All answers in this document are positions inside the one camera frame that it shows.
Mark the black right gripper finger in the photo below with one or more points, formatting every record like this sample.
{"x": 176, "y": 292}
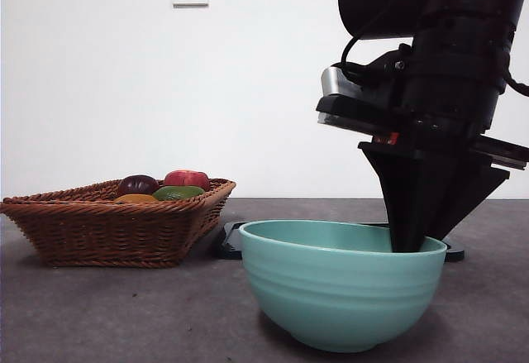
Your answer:
{"x": 407, "y": 197}
{"x": 467, "y": 193}

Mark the teal ribbed bowl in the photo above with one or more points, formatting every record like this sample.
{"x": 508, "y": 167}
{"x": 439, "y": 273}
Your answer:
{"x": 343, "y": 297}

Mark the brown kiwi fruit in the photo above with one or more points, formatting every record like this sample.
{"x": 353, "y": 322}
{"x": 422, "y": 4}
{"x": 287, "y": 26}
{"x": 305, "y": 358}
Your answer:
{"x": 136, "y": 198}

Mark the dark teal rectangular tray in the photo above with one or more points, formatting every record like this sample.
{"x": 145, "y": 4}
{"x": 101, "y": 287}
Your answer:
{"x": 226, "y": 243}

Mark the red apple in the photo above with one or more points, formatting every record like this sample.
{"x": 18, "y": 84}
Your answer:
{"x": 187, "y": 178}

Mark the green avocado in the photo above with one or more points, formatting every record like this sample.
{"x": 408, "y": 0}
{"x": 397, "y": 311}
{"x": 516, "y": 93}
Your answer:
{"x": 177, "y": 192}

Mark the dark purple fruit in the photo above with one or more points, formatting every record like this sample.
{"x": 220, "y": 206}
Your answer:
{"x": 137, "y": 184}

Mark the brown wicker basket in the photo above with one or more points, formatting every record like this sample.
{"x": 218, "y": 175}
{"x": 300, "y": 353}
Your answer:
{"x": 107, "y": 230}

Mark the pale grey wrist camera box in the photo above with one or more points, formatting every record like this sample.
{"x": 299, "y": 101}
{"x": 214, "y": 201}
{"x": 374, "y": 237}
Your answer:
{"x": 336, "y": 82}

